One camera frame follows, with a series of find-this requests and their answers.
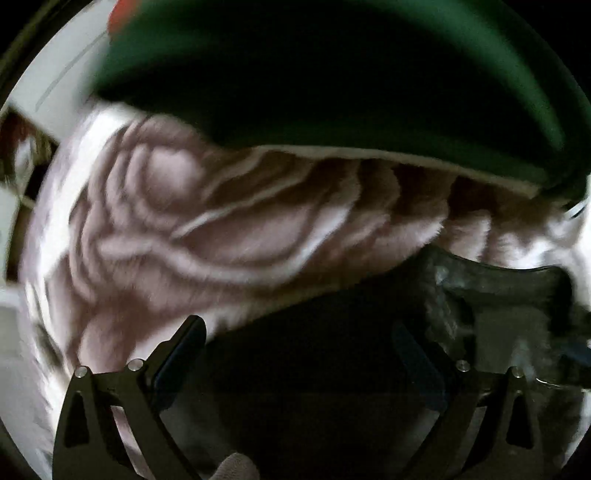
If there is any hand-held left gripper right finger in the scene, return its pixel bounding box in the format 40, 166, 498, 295
392, 322, 546, 480

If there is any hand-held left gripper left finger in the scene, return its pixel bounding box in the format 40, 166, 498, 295
52, 315, 207, 480

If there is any black cloth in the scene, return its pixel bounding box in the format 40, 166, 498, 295
159, 244, 591, 480

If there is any pink rose-pattern fluffy blanket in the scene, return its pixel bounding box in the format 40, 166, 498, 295
18, 102, 591, 480

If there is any dark green cloth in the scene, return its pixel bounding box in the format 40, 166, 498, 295
91, 0, 591, 209

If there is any red object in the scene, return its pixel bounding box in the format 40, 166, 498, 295
107, 0, 141, 34

